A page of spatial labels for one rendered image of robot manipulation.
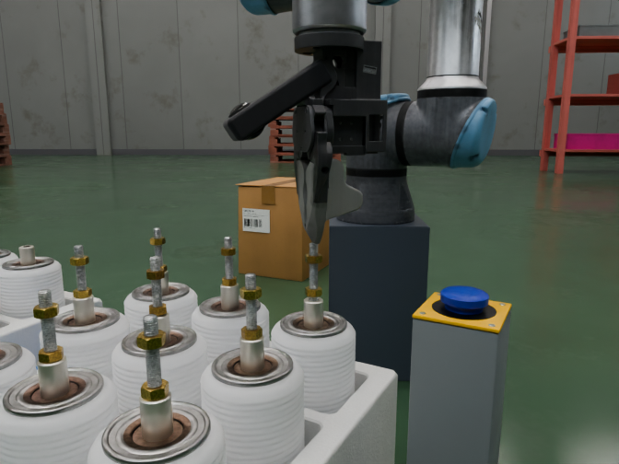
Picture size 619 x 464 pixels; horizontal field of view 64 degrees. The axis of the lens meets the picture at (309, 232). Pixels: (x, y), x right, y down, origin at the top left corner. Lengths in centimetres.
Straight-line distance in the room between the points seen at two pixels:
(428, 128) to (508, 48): 1024
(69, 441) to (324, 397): 25
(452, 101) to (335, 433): 56
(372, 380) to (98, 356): 31
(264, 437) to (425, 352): 16
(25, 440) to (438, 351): 33
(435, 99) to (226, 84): 986
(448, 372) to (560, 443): 48
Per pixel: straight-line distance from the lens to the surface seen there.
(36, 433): 45
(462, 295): 44
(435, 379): 45
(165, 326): 54
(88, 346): 60
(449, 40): 89
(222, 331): 60
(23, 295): 91
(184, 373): 52
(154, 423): 39
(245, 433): 46
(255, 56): 1062
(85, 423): 45
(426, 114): 88
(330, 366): 55
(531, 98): 1118
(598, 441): 94
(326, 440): 51
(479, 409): 45
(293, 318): 58
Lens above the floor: 46
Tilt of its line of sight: 11 degrees down
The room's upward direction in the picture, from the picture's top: straight up
